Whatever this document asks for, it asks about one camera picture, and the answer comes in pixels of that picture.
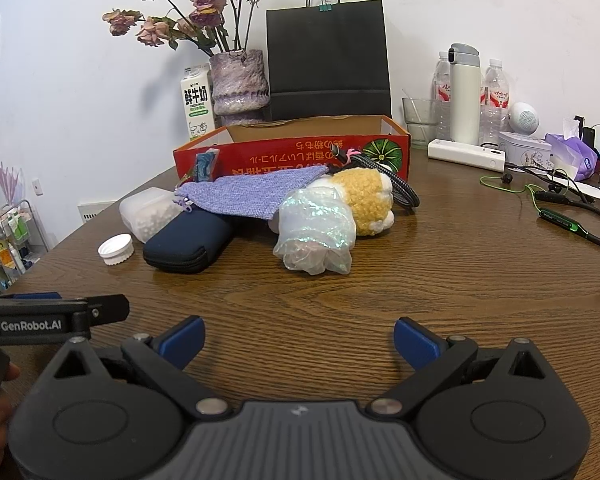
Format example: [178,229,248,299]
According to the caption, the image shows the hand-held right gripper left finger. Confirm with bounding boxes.
[49,316,233,421]

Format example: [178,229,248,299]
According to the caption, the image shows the green black neckband earphones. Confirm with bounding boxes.
[480,172,600,251]

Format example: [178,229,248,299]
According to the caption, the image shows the wooden desktop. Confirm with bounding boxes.
[0,147,600,480]

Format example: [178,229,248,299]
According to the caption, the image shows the navy zip case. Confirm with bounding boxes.
[143,207,235,275]

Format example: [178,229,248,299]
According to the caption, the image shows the small blue patterned object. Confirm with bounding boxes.
[192,149,217,184]

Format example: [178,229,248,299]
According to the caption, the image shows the purple fabric pouch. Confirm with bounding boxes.
[174,162,331,221]

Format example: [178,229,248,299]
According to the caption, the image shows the white tin box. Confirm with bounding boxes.
[498,131,553,168]

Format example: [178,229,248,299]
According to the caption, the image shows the iridescent plastic bag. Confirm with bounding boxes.
[272,185,357,276]

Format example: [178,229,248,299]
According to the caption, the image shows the yellow crochet plush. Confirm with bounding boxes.
[325,167,397,237]

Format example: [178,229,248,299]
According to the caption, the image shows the black paper bag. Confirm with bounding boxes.
[266,0,392,122]

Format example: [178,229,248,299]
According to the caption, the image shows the white bottle cap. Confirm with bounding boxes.
[98,234,133,266]

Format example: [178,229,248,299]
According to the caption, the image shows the wire storage rack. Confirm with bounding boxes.
[0,199,48,296]

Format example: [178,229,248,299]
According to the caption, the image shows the clear glass cup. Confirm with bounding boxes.
[401,89,443,150]

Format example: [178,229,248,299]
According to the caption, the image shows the purple plastic bag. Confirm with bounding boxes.
[545,132,599,182]

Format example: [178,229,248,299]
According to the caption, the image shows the black charger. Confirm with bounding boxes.
[575,116,597,150]

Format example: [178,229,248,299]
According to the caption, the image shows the purple flower wall decal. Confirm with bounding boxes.
[0,147,26,206]

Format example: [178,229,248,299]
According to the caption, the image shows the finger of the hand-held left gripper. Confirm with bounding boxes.
[87,294,131,332]
[0,291,62,302]

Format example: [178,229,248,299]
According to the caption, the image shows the white green milk carton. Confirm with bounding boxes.
[180,64,217,143]

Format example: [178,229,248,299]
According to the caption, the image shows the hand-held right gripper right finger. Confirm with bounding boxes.
[369,317,556,420]

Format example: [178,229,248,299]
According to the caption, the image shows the translucent plastic box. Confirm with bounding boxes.
[119,186,186,245]

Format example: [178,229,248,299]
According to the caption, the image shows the white thermos bottle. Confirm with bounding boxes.
[447,43,482,146]

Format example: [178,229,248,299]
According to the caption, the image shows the white round speaker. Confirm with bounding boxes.
[508,102,539,136]

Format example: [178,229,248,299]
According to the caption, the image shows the orange cardboard box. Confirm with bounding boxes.
[173,114,412,193]

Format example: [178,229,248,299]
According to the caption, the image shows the black braided cable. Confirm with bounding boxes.
[330,142,421,211]

